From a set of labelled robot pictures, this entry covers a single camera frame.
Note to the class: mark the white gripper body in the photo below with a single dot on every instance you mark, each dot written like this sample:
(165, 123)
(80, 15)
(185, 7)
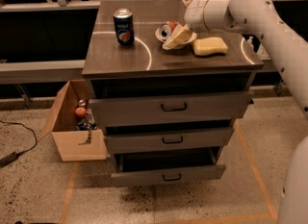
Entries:
(194, 13)

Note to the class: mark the red coke can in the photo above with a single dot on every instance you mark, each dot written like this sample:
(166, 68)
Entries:
(166, 29)

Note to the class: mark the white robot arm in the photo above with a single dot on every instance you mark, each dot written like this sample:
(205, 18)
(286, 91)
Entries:
(288, 52)

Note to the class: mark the white paper bowl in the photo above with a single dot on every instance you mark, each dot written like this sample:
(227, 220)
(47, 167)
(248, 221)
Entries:
(180, 46)

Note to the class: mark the blue pepsi can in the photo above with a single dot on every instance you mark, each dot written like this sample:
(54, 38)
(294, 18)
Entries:
(124, 30)

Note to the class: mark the yellow sponge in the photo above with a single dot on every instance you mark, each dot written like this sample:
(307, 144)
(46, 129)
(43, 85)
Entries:
(209, 46)

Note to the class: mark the small clear bottle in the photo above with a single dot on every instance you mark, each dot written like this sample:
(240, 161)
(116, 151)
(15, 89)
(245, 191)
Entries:
(249, 41)

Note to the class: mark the grey drawer cabinet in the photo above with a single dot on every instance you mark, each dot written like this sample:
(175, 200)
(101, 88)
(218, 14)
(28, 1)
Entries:
(146, 69)

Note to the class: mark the clear sanitizer bottle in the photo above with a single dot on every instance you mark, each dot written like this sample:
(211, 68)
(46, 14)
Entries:
(262, 53)

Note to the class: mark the top grey drawer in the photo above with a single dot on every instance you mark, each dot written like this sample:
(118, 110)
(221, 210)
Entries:
(169, 109)

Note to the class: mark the grey drawer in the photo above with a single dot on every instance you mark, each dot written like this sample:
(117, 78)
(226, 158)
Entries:
(167, 167)
(168, 140)
(169, 109)

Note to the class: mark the middle grey drawer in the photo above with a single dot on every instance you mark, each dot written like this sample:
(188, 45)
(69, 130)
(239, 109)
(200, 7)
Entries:
(168, 140)

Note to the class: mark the red apple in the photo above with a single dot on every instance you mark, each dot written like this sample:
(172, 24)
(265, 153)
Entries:
(80, 112)

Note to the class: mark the bottom grey drawer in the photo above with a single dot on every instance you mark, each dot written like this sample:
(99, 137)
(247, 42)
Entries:
(167, 167)

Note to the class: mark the cardboard box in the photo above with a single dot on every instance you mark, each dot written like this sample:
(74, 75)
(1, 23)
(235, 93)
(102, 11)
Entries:
(73, 145)

